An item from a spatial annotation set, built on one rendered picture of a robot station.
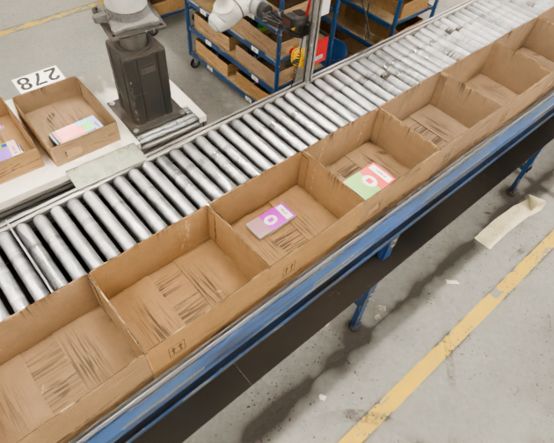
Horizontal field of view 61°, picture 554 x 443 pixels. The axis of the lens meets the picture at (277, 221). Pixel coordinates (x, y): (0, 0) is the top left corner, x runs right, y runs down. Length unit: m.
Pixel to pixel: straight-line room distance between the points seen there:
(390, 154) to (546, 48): 1.17
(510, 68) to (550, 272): 1.20
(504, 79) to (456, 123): 0.41
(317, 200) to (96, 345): 0.85
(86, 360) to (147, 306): 0.21
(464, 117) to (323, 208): 0.79
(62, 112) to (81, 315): 1.11
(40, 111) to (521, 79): 2.12
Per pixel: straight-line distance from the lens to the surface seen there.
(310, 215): 1.64
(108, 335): 1.44
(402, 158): 1.89
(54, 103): 2.39
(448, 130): 2.12
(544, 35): 2.81
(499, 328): 2.71
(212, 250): 1.53
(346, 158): 1.86
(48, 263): 1.80
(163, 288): 1.48
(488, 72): 2.52
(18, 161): 2.06
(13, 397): 1.44
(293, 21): 2.24
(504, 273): 2.91
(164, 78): 2.12
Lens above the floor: 2.15
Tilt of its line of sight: 51 degrees down
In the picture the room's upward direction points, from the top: 6 degrees clockwise
